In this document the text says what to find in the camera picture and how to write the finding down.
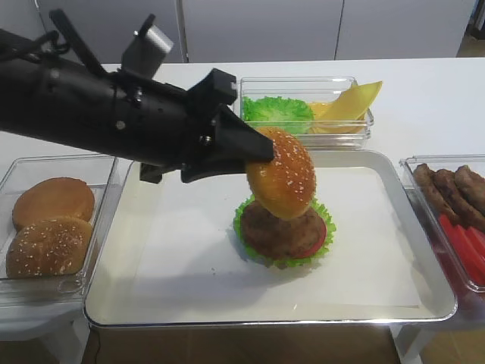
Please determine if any clear container lettuce and cheese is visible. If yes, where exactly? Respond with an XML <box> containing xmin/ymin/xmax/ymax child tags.
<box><xmin>232</xmin><ymin>77</ymin><xmax>374</xmax><ymax>149</ymax></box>

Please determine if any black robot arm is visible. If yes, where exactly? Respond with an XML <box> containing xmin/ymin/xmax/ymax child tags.
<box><xmin>1</xmin><ymin>31</ymin><xmax>274</xmax><ymax>184</ymax></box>

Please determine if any red tomato slice middle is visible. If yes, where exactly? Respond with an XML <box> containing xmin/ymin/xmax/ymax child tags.
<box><xmin>455</xmin><ymin>225</ymin><xmax>484</xmax><ymax>274</ymax></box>

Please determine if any white parchment paper sheet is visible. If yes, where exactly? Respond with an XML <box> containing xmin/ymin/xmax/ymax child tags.
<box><xmin>135</xmin><ymin>167</ymin><xmax>420</xmax><ymax>310</ymax></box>

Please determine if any red tomato slice under patty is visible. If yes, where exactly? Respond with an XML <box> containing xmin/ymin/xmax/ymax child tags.
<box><xmin>295</xmin><ymin>220</ymin><xmax>327</xmax><ymax>259</ymax></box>

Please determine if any silver metal baking tray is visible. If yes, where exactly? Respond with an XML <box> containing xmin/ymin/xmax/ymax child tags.
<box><xmin>85</xmin><ymin>150</ymin><xmax>457</xmax><ymax>326</ymax></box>

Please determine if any yellow cheese slice upright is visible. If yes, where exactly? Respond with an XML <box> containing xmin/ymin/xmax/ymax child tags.
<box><xmin>317</xmin><ymin>80</ymin><xmax>384</xmax><ymax>134</ymax></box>

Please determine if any brown patty left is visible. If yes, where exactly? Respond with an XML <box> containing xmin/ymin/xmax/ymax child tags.
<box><xmin>413</xmin><ymin>163</ymin><xmax>462</xmax><ymax>224</ymax></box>

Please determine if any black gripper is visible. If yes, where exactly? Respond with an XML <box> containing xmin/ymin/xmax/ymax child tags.
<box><xmin>99</xmin><ymin>68</ymin><xmax>274</xmax><ymax>184</ymax></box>

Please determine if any clear container with buns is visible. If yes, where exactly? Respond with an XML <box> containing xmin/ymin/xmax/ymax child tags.
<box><xmin>1</xmin><ymin>154</ymin><xmax>123</xmax><ymax>304</ymax></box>

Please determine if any sesame bun top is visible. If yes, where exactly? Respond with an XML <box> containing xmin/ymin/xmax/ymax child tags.
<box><xmin>246</xmin><ymin>127</ymin><xmax>316</xmax><ymax>220</ymax></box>

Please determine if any green lettuce leaf under patty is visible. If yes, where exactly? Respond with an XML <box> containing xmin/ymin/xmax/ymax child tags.
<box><xmin>233</xmin><ymin>196</ymin><xmax>336</xmax><ymax>269</ymax></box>

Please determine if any sesame bun in container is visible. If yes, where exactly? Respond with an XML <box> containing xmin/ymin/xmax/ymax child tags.
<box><xmin>6</xmin><ymin>217</ymin><xmax>92</xmax><ymax>279</ymax></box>

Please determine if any plain brown bun bottom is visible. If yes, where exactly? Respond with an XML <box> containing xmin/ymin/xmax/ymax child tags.
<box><xmin>12</xmin><ymin>177</ymin><xmax>95</xmax><ymax>231</ymax></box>

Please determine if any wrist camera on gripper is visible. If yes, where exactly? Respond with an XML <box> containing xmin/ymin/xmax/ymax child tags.
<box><xmin>121</xmin><ymin>14</ymin><xmax>174</xmax><ymax>79</ymax></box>

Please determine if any sesame bun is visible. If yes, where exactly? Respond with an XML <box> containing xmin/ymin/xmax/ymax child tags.
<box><xmin>6</xmin><ymin>217</ymin><xmax>92</xmax><ymax>279</ymax></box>
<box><xmin>246</xmin><ymin>127</ymin><xmax>316</xmax><ymax>220</ymax></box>

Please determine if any green lettuce in container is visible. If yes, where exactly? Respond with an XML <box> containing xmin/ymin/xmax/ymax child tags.
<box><xmin>241</xmin><ymin>96</ymin><xmax>314</xmax><ymax>134</ymax></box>

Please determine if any yellow cheese slice flat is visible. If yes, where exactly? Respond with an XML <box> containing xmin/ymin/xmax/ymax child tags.
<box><xmin>308</xmin><ymin>102</ymin><xmax>338</xmax><ymax>134</ymax></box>

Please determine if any brown burger patty on tray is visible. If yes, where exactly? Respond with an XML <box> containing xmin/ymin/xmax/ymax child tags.
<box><xmin>239</xmin><ymin>201</ymin><xmax>324</xmax><ymax>261</ymax></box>

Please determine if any clear container patties and tomato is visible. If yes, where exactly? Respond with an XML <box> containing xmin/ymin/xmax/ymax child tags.
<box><xmin>400</xmin><ymin>155</ymin><xmax>484</xmax><ymax>293</ymax></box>

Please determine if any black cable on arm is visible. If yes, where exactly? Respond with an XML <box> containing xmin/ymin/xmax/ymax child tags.
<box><xmin>0</xmin><ymin>8</ymin><xmax>111</xmax><ymax>80</ymax></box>

